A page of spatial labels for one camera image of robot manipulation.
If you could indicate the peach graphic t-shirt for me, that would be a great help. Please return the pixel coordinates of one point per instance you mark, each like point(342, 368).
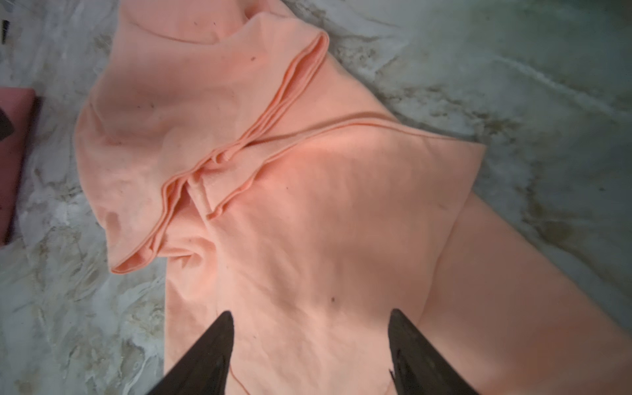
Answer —
point(223, 137)

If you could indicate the folded maroon t-shirt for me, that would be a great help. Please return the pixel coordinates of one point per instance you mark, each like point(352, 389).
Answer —
point(16, 114)

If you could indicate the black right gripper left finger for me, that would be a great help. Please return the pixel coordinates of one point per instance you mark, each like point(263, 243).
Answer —
point(204, 368)

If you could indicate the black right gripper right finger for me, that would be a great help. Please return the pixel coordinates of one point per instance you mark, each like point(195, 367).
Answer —
point(418, 368)

